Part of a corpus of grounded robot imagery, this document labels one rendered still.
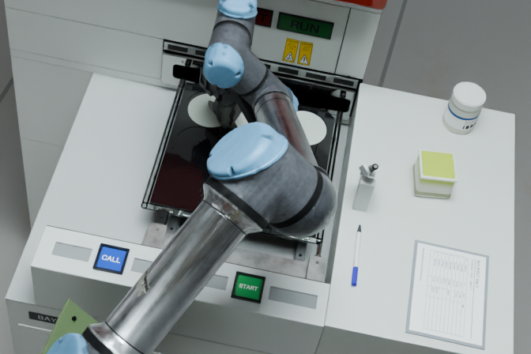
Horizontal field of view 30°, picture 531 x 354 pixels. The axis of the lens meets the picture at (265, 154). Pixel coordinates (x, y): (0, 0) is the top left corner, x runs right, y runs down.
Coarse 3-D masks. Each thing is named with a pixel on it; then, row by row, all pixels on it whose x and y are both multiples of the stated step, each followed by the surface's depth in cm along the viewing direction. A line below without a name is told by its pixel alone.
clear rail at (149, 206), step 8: (144, 208) 200; (152, 208) 200; (160, 208) 200; (168, 208) 200; (184, 216) 200; (264, 232) 200; (272, 232) 200; (280, 232) 200; (304, 240) 200; (312, 240) 200; (320, 240) 200
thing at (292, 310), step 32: (64, 256) 184; (128, 256) 185; (64, 288) 186; (96, 288) 184; (128, 288) 182; (224, 288) 184; (288, 288) 185; (320, 288) 186; (192, 320) 187; (224, 320) 185; (256, 320) 183; (288, 320) 181; (320, 320) 182; (288, 352) 190
